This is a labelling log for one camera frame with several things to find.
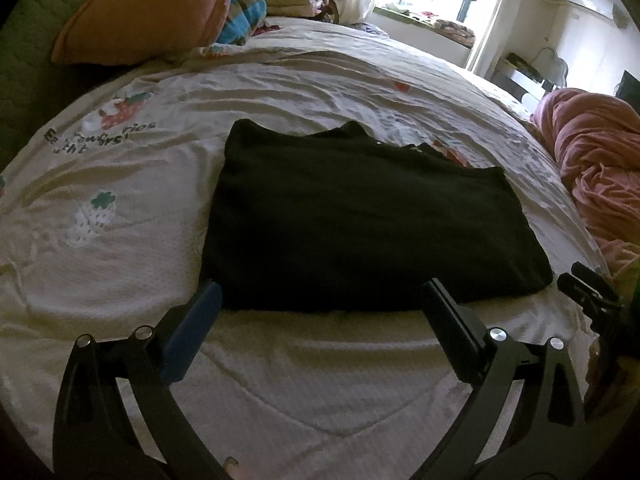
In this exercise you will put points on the white air conditioner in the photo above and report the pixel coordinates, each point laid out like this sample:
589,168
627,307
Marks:
587,2

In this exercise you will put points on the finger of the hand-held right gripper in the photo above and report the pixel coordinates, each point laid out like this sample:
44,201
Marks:
587,287

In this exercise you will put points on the pink blanket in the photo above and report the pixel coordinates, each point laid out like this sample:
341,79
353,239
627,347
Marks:
595,160

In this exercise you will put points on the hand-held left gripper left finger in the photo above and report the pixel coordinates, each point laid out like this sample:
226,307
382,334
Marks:
192,330

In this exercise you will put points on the green window sill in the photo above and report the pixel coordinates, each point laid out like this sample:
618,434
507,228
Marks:
400,12

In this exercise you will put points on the pink pillow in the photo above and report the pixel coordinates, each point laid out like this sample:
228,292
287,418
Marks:
150,10

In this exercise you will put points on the dark television screen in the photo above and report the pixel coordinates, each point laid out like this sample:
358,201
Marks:
630,89

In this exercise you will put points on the blue plaid pillow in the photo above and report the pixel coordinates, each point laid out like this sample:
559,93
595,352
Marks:
242,15

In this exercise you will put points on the white printed bed sheet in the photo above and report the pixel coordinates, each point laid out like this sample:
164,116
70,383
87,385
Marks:
125,260

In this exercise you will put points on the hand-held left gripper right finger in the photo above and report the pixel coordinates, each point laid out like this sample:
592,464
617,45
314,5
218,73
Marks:
452,322

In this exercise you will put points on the floral clothes pile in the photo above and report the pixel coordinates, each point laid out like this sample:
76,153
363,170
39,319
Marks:
330,5

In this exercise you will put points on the dark cloth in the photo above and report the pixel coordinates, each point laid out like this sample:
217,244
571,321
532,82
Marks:
370,28

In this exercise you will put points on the low dark cabinet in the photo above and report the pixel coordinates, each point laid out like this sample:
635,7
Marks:
520,77

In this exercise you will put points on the clothes on window sill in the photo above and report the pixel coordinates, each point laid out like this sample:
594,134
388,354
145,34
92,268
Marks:
455,30

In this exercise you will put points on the black shirt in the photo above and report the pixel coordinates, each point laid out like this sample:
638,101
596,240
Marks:
360,220

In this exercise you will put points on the person's left hand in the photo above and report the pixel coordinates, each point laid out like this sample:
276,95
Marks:
234,469

